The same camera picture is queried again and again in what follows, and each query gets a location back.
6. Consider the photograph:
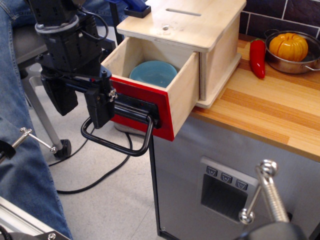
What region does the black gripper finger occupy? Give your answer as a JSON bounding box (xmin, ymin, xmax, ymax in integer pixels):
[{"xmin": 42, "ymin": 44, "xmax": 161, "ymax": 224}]
[
  {"xmin": 41, "ymin": 75, "xmax": 78, "ymax": 116},
  {"xmin": 84, "ymin": 74, "xmax": 117, "ymax": 129}
]

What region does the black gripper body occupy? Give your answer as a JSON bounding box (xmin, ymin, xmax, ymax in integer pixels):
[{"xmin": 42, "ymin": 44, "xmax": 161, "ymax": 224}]
[{"xmin": 36, "ymin": 30, "xmax": 112, "ymax": 88}]

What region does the black metal drawer handle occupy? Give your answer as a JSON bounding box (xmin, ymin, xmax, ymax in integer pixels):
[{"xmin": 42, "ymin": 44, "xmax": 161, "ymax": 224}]
[{"xmin": 80, "ymin": 100, "xmax": 161, "ymax": 158}]

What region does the wooden drawer with red front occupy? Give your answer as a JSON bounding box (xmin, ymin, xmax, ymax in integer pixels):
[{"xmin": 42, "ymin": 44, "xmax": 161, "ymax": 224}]
[{"xmin": 102, "ymin": 37, "xmax": 200, "ymax": 141}]

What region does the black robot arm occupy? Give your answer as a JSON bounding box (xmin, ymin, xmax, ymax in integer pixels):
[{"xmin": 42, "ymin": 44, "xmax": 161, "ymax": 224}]
[{"xmin": 27, "ymin": 0, "xmax": 117, "ymax": 129}]

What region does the light wooden box housing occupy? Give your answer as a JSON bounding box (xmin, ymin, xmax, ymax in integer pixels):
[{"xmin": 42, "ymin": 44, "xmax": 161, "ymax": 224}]
[{"xmin": 117, "ymin": 0, "xmax": 247, "ymax": 109}]

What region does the grey chair leg with caster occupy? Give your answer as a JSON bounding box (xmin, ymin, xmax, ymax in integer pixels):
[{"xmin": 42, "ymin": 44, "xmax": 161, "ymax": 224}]
[{"xmin": 21, "ymin": 75, "xmax": 72, "ymax": 160}]

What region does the teal ceramic plate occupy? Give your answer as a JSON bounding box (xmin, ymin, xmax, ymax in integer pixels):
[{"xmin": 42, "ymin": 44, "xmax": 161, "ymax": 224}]
[{"xmin": 129, "ymin": 60, "xmax": 178, "ymax": 88}]

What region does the metal screw clamp left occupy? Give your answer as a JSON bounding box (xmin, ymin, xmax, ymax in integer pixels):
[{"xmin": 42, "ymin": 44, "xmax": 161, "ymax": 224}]
[{"xmin": 0, "ymin": 127, "xmax": 58, "ymax": 163}]

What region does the metal screw clamp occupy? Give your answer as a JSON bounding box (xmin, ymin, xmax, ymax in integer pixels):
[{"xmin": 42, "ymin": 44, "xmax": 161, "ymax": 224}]
[
  {"xmin": 0, "ymin": 127, "xmax": 58, "ymax": 163},
  {"xmin": 238, "ymin": 159, "xmax": 307, "ymax": 240}
]

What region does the blue clamp with black base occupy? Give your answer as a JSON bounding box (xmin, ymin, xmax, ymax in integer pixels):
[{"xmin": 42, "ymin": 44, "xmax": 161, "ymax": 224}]
[{"xmin": 107, "ymin": 0, "xmax": 152, "ymax": 19}]

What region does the person's leg in blue jeans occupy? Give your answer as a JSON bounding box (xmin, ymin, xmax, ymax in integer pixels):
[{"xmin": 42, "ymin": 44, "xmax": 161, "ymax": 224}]
[{"xmin": 0, "ymin": 0, "xmax": 72, "ymax": 238}]

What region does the grey toy fridge cabinet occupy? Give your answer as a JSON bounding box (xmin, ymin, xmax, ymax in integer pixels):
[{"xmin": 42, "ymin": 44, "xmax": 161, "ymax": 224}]
[{"xmin": 151, "ymin": 117, "xmax": 320, "ymax": 240}]

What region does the red toy chili pepper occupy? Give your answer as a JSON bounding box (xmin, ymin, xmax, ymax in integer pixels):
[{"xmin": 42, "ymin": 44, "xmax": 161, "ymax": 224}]
[{"xmin": 249, "ymin": 38, "xmax": 266, "ymax": 79}]

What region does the orange toy pumpkin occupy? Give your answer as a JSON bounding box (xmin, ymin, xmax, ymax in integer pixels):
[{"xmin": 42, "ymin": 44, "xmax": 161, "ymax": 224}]
[{"xmin": 268, "ymin": 32, "xmax": 309, "ymax": 62}]

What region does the steel cooking pot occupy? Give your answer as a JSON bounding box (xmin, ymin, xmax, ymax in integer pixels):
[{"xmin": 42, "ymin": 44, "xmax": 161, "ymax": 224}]
[{"xmin": 264, "ymin": 29, "xmax": 320, "ymax": 74}]

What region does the metal screw clamp right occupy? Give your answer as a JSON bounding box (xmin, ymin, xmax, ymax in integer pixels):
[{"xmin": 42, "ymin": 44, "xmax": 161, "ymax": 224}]
[{"xmin": 238, "ymin": 159, "xmax": 307, "ymax": 240}]

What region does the black floor cable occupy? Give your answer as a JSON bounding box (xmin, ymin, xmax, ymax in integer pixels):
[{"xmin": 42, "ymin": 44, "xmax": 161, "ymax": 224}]
[{"xmin": 48, "ymin": 127, "xmax": 134, "ymax": 195}]

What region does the aluminium frame rail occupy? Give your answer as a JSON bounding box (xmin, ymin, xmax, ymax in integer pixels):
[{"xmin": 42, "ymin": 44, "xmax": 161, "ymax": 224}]
[{"xmin": 0, "ymin": 197, "xmax": 67, "ymax": 240}]

